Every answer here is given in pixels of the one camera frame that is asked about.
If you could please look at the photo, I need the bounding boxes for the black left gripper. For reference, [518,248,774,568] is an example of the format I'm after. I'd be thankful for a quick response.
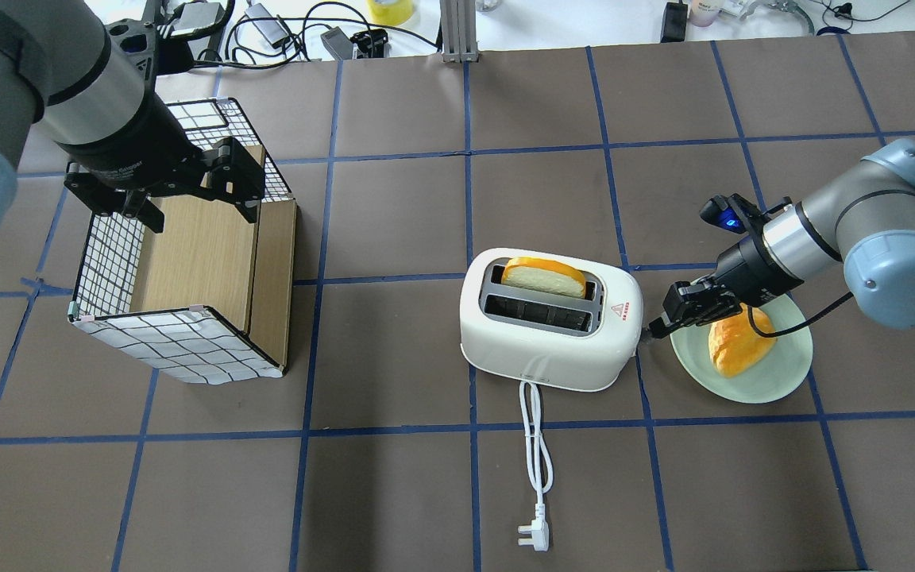
[63,137,265,233]

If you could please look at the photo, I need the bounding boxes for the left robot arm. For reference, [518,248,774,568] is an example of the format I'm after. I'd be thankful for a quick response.
[0,1,264,233]

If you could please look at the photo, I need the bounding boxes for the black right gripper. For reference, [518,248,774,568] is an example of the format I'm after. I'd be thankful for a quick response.
[643,242,803,341]

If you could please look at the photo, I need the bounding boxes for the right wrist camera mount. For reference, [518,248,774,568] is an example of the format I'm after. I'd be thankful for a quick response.
[698,193,793,249]

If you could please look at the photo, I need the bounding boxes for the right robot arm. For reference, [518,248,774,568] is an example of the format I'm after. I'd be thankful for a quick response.
[642,138,915,339]

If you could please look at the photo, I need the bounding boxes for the yellow tape roll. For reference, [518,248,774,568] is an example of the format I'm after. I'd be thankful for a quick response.
[366,0,415,28]

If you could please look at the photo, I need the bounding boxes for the slice of toast bread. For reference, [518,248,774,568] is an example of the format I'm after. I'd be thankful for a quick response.
[499,256,587,298]

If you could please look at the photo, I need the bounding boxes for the wire basket with wooden insert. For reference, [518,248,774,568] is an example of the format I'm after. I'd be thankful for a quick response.
[67,98,298,385]

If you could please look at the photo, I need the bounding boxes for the pale green round plate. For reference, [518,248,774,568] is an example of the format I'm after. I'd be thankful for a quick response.
[670,296,813,404]

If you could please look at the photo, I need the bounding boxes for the white two-slot toaster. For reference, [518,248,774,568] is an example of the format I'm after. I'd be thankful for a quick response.
[460,249,645,392]

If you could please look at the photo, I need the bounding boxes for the black right camera cable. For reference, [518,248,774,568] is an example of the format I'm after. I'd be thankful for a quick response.
[746,291,855,338]

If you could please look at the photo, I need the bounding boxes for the black power adapter brick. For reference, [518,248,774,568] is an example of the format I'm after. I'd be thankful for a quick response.
[658,1,689,44]

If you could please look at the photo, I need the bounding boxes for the aluminium frame post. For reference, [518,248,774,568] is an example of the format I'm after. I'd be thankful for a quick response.
[439,0,480,63]

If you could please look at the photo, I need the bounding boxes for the triangular golden pastry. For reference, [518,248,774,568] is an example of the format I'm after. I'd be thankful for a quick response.
[708,304,776,379]

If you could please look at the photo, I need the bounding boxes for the white power cord with plug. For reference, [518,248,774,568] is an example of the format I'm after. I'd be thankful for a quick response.
[516,380,555,549]

